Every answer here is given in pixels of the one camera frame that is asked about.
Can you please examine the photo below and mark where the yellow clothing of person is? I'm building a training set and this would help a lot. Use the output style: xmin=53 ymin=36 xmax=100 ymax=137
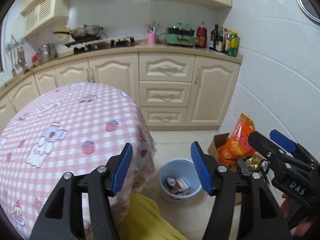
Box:
xmin=118 ymin=192 xmax=185 ymax=240

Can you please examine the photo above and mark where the green electric grill appliance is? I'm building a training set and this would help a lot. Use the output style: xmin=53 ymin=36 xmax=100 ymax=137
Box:
xmin=165 ymin=22 xmax=196 ymax=47

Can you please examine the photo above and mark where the gold foil bag pile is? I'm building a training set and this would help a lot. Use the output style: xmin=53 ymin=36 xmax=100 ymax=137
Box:
xmin=235 ymin=153 xmax=270 ymax=176

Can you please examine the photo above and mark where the red bowl on counter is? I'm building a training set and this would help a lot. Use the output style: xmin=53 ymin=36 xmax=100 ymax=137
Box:
xmin=31 ymin=54 xmax=40 ymax=66

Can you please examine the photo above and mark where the black gas stove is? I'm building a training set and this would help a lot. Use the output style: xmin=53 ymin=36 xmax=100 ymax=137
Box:
xmin=65 ymin=36 xmax=136 ymax=55

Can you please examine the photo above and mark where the green yellow oil bottle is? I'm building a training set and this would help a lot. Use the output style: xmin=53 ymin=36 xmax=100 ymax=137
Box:
xmin=227 ymin=30 xmax=239 ymax=57

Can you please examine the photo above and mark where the dark soy sauce bottle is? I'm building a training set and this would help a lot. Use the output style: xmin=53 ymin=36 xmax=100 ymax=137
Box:
xmin=196 ymin=21 xmax=207 ymax=48

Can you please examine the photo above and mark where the person right hand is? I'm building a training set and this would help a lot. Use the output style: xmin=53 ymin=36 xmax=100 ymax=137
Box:
xmin=280 ymin=194 xmax=318 ymax=239

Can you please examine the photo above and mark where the dark glass oil bottle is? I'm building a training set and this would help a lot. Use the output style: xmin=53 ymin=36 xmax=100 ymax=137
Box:
xmin=209 ymin=24 xmax=219 ymax=51

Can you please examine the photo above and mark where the steel frying pan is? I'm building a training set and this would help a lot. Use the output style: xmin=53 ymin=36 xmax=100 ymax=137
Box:
xmin=53 ymin=24 xmax=104 ymax=41

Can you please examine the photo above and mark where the steel stockpot with lid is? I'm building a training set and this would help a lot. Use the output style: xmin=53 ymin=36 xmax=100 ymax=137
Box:
xmin=36 ymin=42 xmax=57 ymax=63

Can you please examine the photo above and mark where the light blue trash bin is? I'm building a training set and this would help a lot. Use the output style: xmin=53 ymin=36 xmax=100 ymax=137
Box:
xmin=158 ymin=159 xmax=201 ymax=203

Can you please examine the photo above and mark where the pink checkered tablecloth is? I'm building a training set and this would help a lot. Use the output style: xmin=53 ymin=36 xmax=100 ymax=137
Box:
xmin=1 ymin=82 xmax=156 ymax=239

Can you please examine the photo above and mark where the cream kitchen cabinet run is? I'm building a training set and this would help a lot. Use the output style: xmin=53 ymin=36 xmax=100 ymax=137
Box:
xmin=1 ymin=45 xmax=243 ymax=131

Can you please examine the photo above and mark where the brown cardboard box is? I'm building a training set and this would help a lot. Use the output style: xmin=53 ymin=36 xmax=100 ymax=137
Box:
xmin=208 ymin=133 xmax=229 ymax=160

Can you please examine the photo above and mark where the pink utensil cup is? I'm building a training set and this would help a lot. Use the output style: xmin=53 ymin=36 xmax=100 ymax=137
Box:
xmin=146 ymin=22 xmax=160 ymax=46

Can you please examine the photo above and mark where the orange rice bag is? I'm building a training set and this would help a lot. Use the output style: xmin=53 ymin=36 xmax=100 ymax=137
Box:
xmin=218 ymin=113 xmax=255 ymax=165

